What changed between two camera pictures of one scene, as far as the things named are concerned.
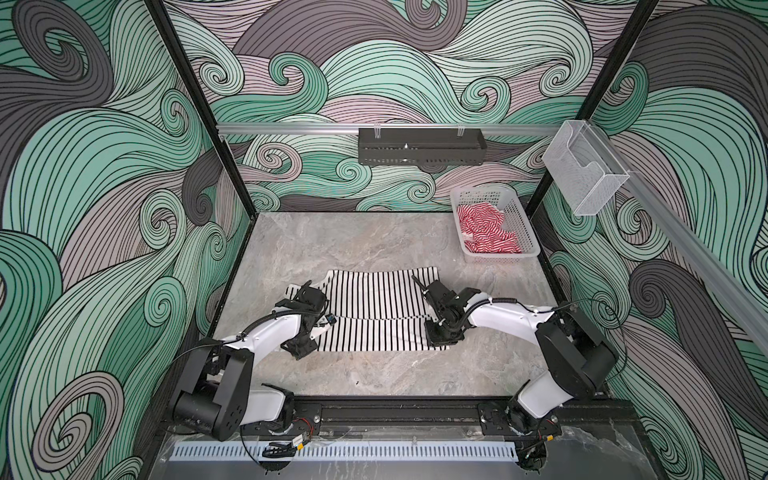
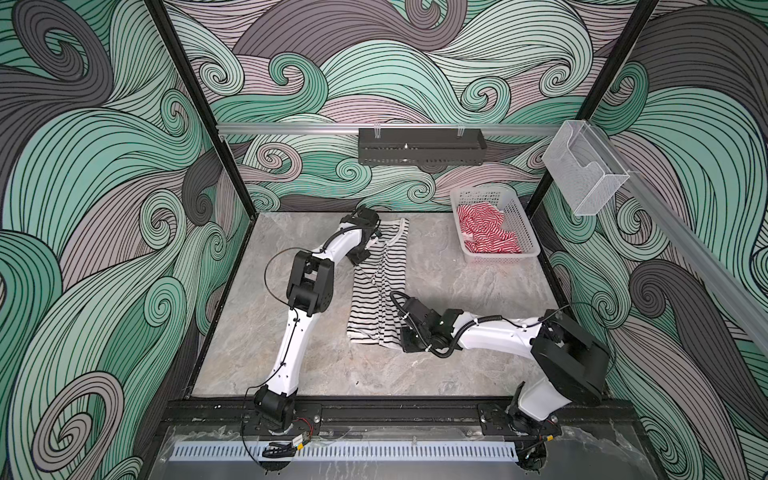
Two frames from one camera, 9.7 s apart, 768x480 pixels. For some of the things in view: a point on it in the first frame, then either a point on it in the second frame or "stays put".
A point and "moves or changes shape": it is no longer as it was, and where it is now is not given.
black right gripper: (434, 339) to (406, 346)
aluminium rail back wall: (249, 128) stays put
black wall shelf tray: (421, 147) stays put
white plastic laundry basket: (492, 225) stays put
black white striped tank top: (377, 310) moves or changes shape
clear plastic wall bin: (582, 170) stays put
